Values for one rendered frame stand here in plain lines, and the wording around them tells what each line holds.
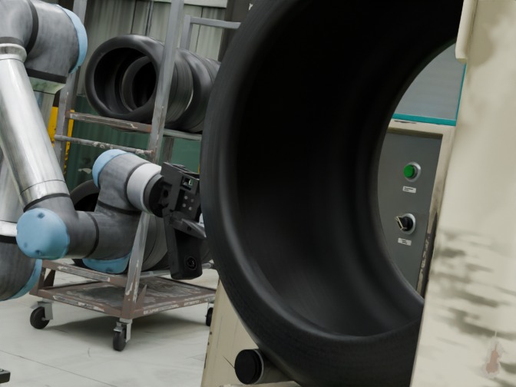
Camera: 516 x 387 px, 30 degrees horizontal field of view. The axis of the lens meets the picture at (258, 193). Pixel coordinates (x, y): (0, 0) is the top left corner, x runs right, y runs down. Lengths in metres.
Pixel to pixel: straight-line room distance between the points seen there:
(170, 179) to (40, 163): 0.20
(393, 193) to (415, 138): 0.12
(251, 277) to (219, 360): 0.99
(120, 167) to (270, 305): 0.49
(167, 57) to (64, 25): 3.21
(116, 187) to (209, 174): 0.33
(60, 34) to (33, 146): 0.27
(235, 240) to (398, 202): 0.74
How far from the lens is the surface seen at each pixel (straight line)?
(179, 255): 1.45
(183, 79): 5.10
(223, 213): 1.21
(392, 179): 1.90
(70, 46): 1.73
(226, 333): 2.13
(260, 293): 1.16
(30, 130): 1.54
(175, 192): 1.43
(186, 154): 12.01
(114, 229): 1.55
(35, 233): 1.46
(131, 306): 4.99
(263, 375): 1.23
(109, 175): 1.56
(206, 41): 12.13
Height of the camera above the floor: 1.18
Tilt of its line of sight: 3 degrees down
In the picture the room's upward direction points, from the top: 9 degrees clockwise
